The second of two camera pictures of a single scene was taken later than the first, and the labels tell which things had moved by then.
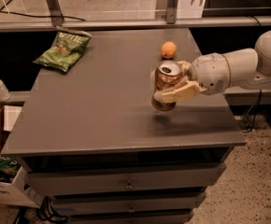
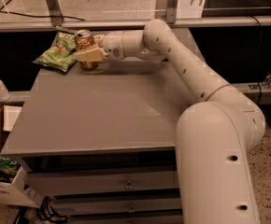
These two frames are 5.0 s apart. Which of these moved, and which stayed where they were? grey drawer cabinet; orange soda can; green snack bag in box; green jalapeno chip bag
Moved: orange soda can
Stayed: green snack bag in box; grey drawer cabinet; green jalapeno chip bag
